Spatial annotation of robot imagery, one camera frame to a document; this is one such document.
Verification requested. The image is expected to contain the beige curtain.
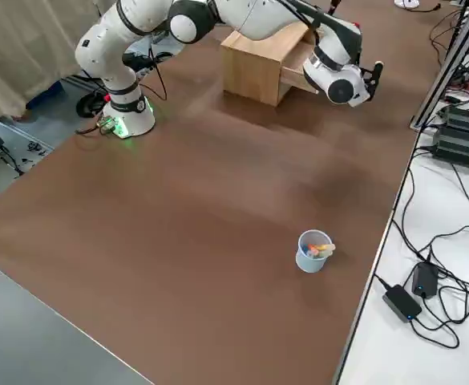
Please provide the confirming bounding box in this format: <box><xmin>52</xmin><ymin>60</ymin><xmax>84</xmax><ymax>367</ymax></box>
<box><xmin>0</xmin><ymin>0</ymin><xmax>111</xmax><ymax>132</ymax></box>

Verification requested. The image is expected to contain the black power cable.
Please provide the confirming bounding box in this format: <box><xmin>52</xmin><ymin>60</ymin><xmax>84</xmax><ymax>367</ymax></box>
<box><xmin>374</xmin><ymin>274</ymin><xmax>395</xmax><ymax>296</ymax></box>

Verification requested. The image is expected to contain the aluminium frame post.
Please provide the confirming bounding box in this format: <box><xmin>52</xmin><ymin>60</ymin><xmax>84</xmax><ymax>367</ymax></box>
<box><xmin>408</xmin><ymin>0</ymin><xmax>469</xmax><ymax>132</ymax></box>

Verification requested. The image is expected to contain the light wooden cabinet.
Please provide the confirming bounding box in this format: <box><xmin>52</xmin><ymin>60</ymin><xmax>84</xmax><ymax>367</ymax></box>
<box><xmin>220</xmin><ymin>22</ymin><xmax>317</xmax><ymax>107</ymax></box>

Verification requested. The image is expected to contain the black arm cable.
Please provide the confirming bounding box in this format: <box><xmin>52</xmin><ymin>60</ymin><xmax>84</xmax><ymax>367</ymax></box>
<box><xmin>121</xmin><ymin>0</ymin><xmax>363</xmax><ymax>101</ymax></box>

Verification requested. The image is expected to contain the light blue pen cup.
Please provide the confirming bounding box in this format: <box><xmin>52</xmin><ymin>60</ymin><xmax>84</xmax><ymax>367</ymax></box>
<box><xmin>295</xmin><ymin>229</ymin><xmax>337</xmax><ymax>275</ymax></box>

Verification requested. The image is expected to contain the black power adapter brick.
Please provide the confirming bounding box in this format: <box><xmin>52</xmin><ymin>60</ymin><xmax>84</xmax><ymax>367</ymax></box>
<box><xmin>381</xmin><ymin>283</ymin><xmax>423</xmax><ymax>323</ymax></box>
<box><xmin>411</xmin><ymin>261</ymin><xmax>440</xmax><ymax>298</ymax></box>

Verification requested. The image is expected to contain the wooden drawer with black handle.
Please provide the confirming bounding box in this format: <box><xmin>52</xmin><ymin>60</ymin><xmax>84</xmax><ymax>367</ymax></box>
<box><xmin>280</xmin><ymin>39</ymin><xmax>320</xmax><ymax>96</ymax></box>

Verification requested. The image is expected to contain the black finned power supply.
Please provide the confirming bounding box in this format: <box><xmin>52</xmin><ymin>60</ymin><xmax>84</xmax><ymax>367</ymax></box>
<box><xmin>438</xmin><ymin>102</ymin><xmax>469</xmax><ymax>133</ymax></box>
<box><xmin>431</xmin><ymin>124</ymin><xmax>469</xmax><ymax>174</ymax></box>

